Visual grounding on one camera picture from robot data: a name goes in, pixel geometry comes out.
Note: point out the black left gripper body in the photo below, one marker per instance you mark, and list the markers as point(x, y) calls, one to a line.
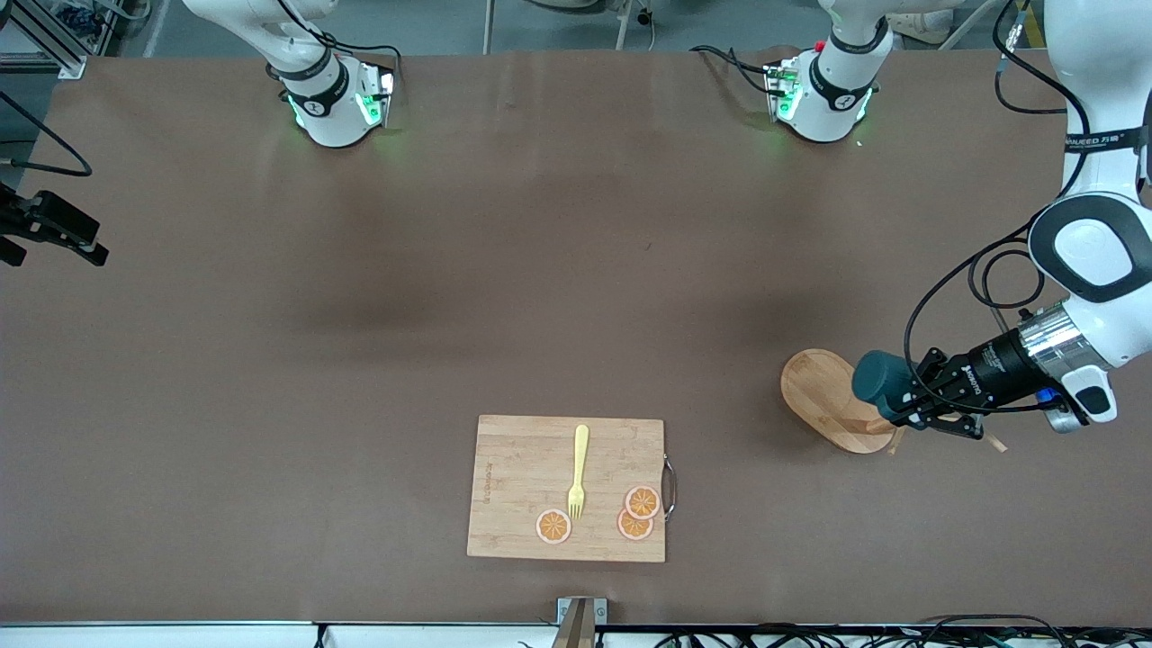
point(988, 365)

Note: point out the aluminium frame profile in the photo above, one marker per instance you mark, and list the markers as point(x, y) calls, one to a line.
point(63, 54)

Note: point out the grey metal stand legs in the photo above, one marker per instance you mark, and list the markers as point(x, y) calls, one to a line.
point(623, 22)

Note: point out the wooden mug tree rack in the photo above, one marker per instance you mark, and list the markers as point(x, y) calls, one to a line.
point(814, 396)

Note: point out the yellow plastic fork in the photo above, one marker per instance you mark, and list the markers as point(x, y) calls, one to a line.
point(580, 450)

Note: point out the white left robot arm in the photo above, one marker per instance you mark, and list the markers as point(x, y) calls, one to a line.
point(832, 108)

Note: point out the teal mug yellow inside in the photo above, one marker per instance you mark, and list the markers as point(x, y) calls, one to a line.
point(877, 376)

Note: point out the orange slice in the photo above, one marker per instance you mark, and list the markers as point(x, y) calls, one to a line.
point(553, 526)
point(643, 501)
point(630, 529)

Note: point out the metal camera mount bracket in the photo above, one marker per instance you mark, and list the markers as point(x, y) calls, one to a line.
point(580, 612)

